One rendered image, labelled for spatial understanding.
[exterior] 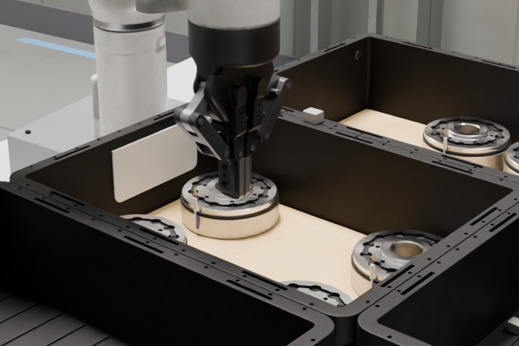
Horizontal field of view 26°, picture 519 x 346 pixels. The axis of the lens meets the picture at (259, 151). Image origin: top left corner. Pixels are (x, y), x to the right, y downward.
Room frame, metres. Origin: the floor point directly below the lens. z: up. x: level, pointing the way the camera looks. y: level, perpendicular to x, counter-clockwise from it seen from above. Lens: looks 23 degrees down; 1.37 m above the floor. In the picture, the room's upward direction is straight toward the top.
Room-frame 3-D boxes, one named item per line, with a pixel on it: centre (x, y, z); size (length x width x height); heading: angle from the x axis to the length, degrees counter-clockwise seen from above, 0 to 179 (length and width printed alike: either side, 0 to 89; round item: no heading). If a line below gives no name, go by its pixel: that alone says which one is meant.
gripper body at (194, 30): (0.88, 0.02, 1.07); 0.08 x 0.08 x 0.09
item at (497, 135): (1.24, -0.25, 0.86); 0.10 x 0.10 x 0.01
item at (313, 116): (1.10, -0.06, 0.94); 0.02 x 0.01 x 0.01; 50
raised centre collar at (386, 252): (0.94, -0.14, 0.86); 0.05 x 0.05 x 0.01
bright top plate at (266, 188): (1.08, 0.03, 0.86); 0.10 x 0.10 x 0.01
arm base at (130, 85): (1.40, 0.17, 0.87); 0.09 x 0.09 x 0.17; 58
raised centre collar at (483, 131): (1.24, -0.25, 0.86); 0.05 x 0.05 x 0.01
